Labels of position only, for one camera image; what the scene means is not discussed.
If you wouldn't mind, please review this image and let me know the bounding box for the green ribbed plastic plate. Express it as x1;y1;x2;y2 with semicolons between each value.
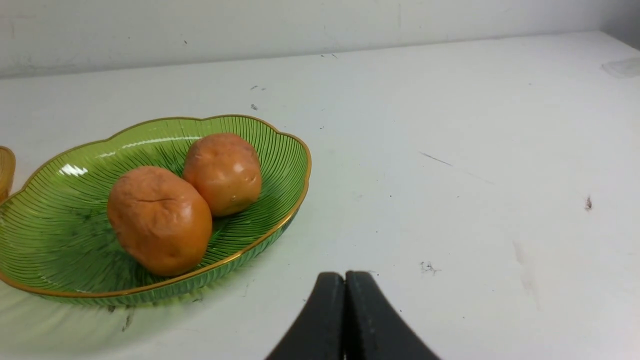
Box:
0;114;313;307

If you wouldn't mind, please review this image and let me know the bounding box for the brown toy potato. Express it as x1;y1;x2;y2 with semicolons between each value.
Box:
182;132;262;217
106;166;213;277

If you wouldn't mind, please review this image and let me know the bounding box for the amber ribbed plastic plate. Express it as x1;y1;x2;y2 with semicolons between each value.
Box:
0;146;16;203

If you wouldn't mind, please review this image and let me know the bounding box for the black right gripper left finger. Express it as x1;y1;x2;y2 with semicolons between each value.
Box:
267;272;346;360

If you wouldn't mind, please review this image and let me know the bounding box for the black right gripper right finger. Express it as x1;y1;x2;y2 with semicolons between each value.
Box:
343;271;439;360

